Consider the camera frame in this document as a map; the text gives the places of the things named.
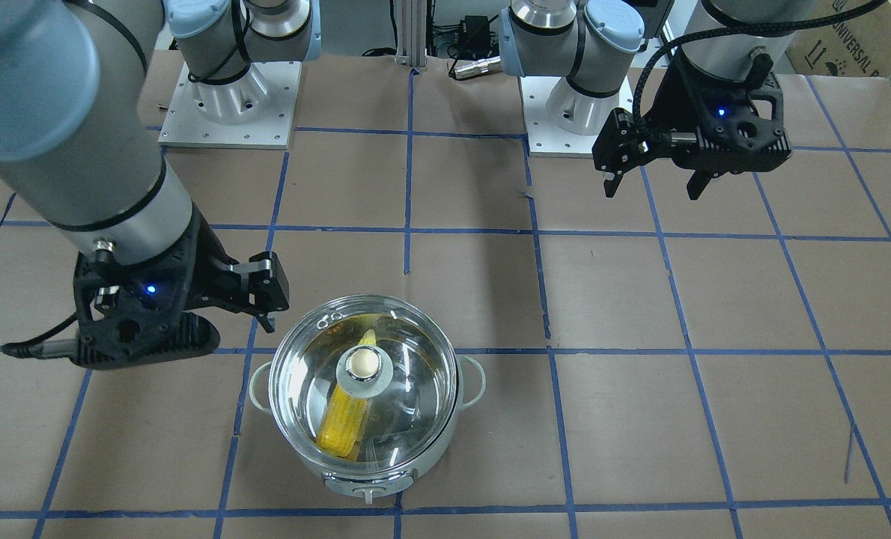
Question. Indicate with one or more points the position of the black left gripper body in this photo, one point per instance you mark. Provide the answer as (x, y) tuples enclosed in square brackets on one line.
[(674, 99)]

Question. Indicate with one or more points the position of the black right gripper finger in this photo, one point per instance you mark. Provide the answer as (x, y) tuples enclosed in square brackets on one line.
[(267, 321)]

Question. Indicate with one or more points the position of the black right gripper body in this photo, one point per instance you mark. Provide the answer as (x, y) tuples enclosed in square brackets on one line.
[(204, 253)]

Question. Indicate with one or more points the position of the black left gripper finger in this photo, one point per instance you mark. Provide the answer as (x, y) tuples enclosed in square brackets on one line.
[(611, 183), (697, 183)]

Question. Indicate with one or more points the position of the glass pot lid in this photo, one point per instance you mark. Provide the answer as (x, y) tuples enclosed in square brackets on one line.
[(336, 326)]

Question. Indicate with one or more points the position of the yellow corn cob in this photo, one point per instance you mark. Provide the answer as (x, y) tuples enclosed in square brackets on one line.
[(357, 372)]

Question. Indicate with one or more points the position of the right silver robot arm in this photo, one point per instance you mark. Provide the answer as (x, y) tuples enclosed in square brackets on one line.
[(73, 147)]

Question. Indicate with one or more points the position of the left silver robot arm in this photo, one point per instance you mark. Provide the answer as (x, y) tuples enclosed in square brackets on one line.
[(592, 43)]

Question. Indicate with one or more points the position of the cardboard box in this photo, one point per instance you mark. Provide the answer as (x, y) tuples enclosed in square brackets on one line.
[(856, 47)]

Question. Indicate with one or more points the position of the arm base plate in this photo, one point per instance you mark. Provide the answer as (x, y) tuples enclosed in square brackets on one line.
[(561, 122), (256, 112)]

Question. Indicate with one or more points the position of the aluminium frame post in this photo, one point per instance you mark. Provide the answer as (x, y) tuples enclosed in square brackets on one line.
[(412, 30)]

